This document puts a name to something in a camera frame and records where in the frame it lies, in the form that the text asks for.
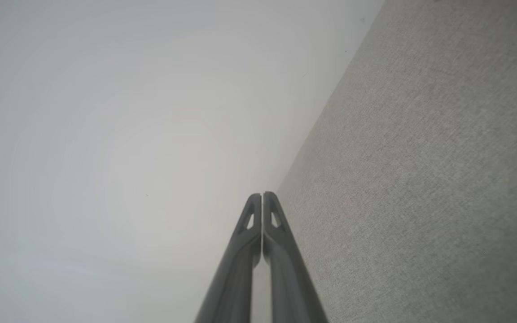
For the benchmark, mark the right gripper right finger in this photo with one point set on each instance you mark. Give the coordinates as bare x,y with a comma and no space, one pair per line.
287,278

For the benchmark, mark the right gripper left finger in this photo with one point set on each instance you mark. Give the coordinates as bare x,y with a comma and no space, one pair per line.
238,278

